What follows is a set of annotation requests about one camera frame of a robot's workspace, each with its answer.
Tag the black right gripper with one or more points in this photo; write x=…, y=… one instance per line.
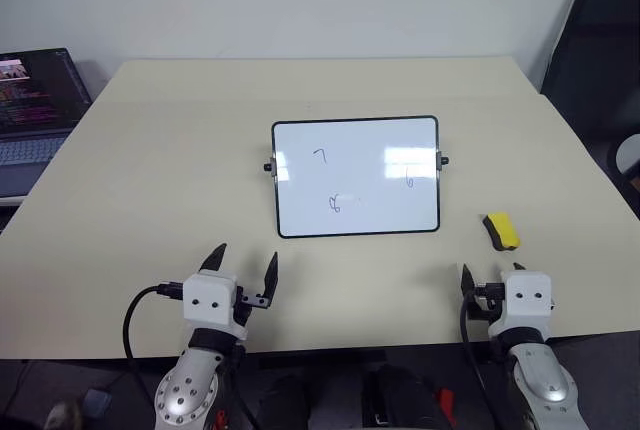
x=485, y=309

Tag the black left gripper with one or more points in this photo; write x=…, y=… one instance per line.
x=242, y=312

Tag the yellow and black eraser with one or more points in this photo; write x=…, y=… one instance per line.
x=502, y=231

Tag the red tag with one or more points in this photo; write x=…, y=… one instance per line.
x=446, y=402

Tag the small black-framed whiteboard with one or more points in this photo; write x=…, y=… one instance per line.
x=356, y=177

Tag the dark rounded robot body shape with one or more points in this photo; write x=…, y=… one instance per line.
x=360, y=400

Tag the blue-grey floor object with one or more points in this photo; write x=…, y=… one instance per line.
x=97, y=401

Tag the grey shoe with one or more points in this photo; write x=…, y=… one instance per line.
x=64, y=415

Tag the open grey laptop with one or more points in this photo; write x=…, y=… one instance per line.
x=32, y=110

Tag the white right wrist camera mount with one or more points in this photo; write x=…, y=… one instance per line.
x=526, y=300

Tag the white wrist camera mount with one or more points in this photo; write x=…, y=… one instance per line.
x=526, y=300
x=207, y=300

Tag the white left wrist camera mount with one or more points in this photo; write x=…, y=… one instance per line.
x=207, y=300

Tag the black panel with metal frame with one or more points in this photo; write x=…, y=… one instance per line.
x=595, y=50

